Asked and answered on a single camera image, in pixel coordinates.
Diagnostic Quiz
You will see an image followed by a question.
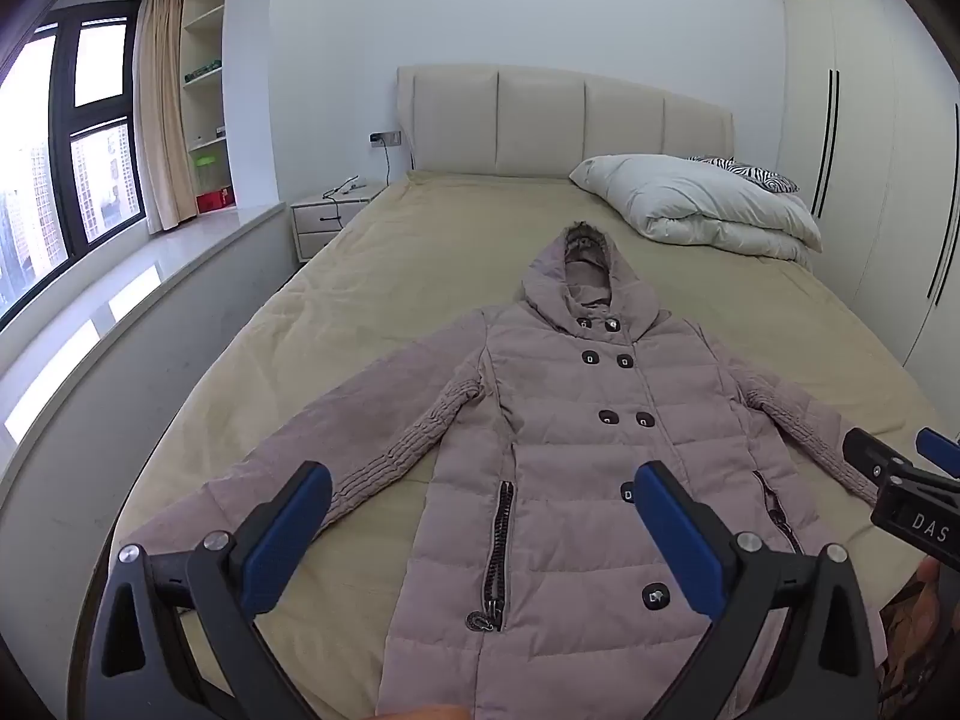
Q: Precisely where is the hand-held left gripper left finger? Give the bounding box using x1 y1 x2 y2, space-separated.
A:
75 461 335 720

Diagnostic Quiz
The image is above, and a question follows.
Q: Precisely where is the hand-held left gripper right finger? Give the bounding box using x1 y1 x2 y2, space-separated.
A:
634 460 882 720

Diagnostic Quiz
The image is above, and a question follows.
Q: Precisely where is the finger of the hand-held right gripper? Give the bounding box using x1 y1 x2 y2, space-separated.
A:
915 427 960 479
842 427 914 486

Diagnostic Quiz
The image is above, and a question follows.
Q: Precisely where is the mauve hooded down jacket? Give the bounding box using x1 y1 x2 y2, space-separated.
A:
112 221 901 720

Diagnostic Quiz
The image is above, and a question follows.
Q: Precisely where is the person's right hand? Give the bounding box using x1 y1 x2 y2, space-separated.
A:
916 555 960 616

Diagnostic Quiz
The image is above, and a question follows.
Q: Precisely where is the person's patterned clothing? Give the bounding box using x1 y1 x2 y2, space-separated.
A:
877 577 960 713

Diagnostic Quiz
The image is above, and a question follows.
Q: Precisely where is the white window sill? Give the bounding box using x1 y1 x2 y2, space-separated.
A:
0 201 295 691

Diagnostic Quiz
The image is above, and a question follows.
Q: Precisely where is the bed with beige sheet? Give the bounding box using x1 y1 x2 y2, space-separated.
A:
105 169 931 720

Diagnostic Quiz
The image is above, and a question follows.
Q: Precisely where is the zebra print pillow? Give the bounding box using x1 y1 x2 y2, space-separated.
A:
686 156 802 196

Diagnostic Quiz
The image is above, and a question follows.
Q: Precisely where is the white nightstand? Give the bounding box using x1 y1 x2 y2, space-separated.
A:
289 184 387 263

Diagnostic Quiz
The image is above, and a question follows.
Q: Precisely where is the white folded duvet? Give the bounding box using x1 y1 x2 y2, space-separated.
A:
568 154 824 263

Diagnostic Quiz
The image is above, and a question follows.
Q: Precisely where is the white wardrobe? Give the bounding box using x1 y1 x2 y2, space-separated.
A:
776 0 960 391

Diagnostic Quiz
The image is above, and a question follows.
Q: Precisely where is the white built-in shelf unit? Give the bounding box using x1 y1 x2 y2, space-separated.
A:
180 0 237 215

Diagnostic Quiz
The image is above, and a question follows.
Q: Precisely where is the cream padded headboard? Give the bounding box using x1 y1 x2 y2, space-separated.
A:
396 64 736 181

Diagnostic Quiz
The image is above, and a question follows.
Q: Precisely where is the beige curtain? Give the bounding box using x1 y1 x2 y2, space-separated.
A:
133 0 197 235

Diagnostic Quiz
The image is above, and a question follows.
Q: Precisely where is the black framed window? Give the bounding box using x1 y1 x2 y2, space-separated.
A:
0 4 147 331

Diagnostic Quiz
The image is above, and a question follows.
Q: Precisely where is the dark charging cable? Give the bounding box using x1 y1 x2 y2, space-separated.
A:
322 144 392 202

